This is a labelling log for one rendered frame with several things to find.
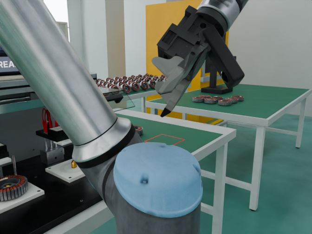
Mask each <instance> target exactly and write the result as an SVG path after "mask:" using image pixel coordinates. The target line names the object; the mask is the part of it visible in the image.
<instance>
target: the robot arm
mask: <svg viewBox="0 0 312 234"><path fill-rule="evenodd" d="M248 1H249V0H203V1H202V2H201V4H200V5H199V6H198V8H197V9H195V8H193V7H192V6H190V5H189V6H188V7H187V8H186V10H185V15H184V17H183V18H182V20H181V21H180V23H179V24H178V25H175V24H173V23H172V24H171V25H170V27H169V28H168V29H167V31H166V32H165V34H164V35H163V36H162V37H161V39H160V40H159V42H158V43H157V46H158V57H154V58H153V59H152V60H151V61H152V64H153V65H154V66H155V67H156V68H157V69H158V70H159V71H160V72H161V73H162V74H163V75H164V76H165V77H166V78H167V80H166V81H165V82H164V81H158V82H157V83H156V84H155V90H156V91H157V93H158V94H159V95H160V96H161V97H162V98H163V99H164V100H165V101H166V103H167V105H166V106H165V108H164V110H163V112H162V113H161V115H160V116H161V117H164V116H166V115H168V114H170V113H171V112H172V110H173V109H174V107H175V106H176V105H177V103H178V102H179V100H180V98H181V97H182V96H183V94H184V93H185V91H186V89H187V88H188V86H189V85H190V83H191V81H192V80H193V78H194V77H195V76H196V75H197V73H198V71H199V70H200V68H201V67H202V65H203V63H204V61H205V60H206V59H208V57H209V58H210V60H211V61H212V63H213V65H214V66H215V68H216V70H217V71H218V73H219V75H220V76H221V78H222V80H223V81H224V83H225V85H226V86H227V88H229V89H231V88H233V87H235V86H237V85H238V84H239V83H240V82H241V80H242V79H243V78H244V76H245V74H244V72H243V71H242V69H241V68H240V66H239V64H238V63H237V61H236V60H235V58H234V56H233V55H232V53H231V52H230V50H229V48H228V47H227V45H226V44H225V42H224V40H223V39H222V37H223V36H224V34H225V33H226V32H227V31H228V30H229V29H230V27H231V26H232V24H233V23H234V22H235V20H236V19H237V17H238V16H239V14H240V12H241V11H242V9H243V8H244V6H245V5H246V4H247V2H248ZM0 46H1V48H2V49H3V50H4V52H5V53H6V54H7V56H8V57H9V58H10V60H11V61H12V62H13V64H14V65H15V66H16V68H17V69H18V70H19V72H20V73H21V75H22V76H23V77H24V79H25V80H26V81H27V83H28V84H29V85H30V86H31V88H32V89H33V90H34V92H35V93H36V95H37V96H38V97H39V99H40V100H41V101H42V103H43V104H44V105H45V107H46V108H47V109H48V110H49V112H50V113H51V115H52V116H53V117H54V119H55V120H56V121H57V123H58V124H59V125H60V127H61V128H62V130H63V131H64V132H65V134H66V135H67V136H68V137H69V139H70V140H71V142H72V143H73V144H74V149H73V153H72V158H73V160H74V162H75V163H76V164H77V165H78V167H79V168H80V169H81V170H82V172H83V173H84V175H85V176H86V177H87V178H88V180H89V182H90V183H91V185H92V186H93V187H94V188H95V189H96V191H97V192H98V193H99V194H100V196H101V197H102V199H103V200H104V202H105V203H106V205H107V207H108V208H109V209H110V211H111V212H112V213H113V215H114V217H115V220H116V226H117V234H200V225H201V199H202V194H203V185H202V180H201V168H200V165H199V163H198V161H197V159H196V158H195V157H194V156H193V155H192V154H191V153H190V152H188V151H187V150H185V149H183V148H180V147H178V146H175V145H166V144H165V143H156V142H146V143H144V142H143V141H142V139H141V137H140V136H139V134H138V132H137V131H136V129H135V128H134V126H133V124H132V123H131V121H130V120H129V119H127V118H122V117H118V116H116V114H115V112H114V111H113V109H112V108H111V106H110V105H109V103H108V102H107V100H106V98H105V97H104V95H103V94H102V92H101V91H100V89H99V87H98V86H97V84H96V83H95V81H94V80H93V78H92V76H91V75H90V73H89V72H88V70H87V69H86V67H85V65H84V64H83V62H82V61H81V59H80V58H79V56H78V55H77V53H76V51H75V50H74V48H73V47H72V45H71V44H70V42H69V40H68V39H67V37H66V36H65V34H64V33H63V31H62V29H61V28H60V26H59V25H58V23H57V22H56V20H55V18H54V17H53V15H52V14H51V12H50V11H49V9H48V7H47V6H46V4H45V3H44V1H43V0H0Z"/></svg>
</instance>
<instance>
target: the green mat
mask: <svg viewBox="0 0 312 234"><path fill-rule="evenodd" d="M115 114H116V116H118V117H122V118H127V119H129V120H130V121H131V123H132V124H133V125H137V126H141V127H143V134H141V135H140V137H141V139H142V141H143V142H144V141H146V140H148V139H150V140H148V141H147V142H156V143H165V144H166V145H173V144H175V143H178V142H180V141H182V140H183V139H185V140H184V141H182V142H180V143H178V144H176V145H175V146H178V147H180V148H183V149H185V150H187V151H188V152H190V153H192V152H194V151H196V150H197V149H199V148H201V147H202V146H204V145H206V144H208V143H209V142H211V141H213V140H215V139H216V138H218V137H220V136H222V135H223V134H220V133H215V132H210V131H205V130H199V129H194V128H189V127H184V126H179V125H174V124H169V123H163V122H158V121H153V120H148V119H144V118H138V117H132V116H127V115H123V114H117V113H115ZM160 134H162V135H160ZM163 134H164V135H163ZM158 135H160V136H158ZM167 135H168V136H167ZM156 136H157V137H156ZM171 136H172V137H171ZM153 137H155V138H153ZM175 137H176V138H175ZM151 138H152V139H151ZM179 138H182V139H179ZM144 143H145V142H144Z"/></svg>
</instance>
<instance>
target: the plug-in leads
mask: <svg viewBox="0 0 312 234"><path fill-rule="evenodd" d="M43 110H45V108H43ZM43 110H42V124H43V128H44V131H45V134H46V133H48V132H47V129H50V128H53V126H52V120H51V116H50V112H49V111H48V110H45V120H44V119H43ZM46 114H47V121H46ZM46 122H47V123H46ZM55 127H58V123H57V121H56V120H55Z"/></svg>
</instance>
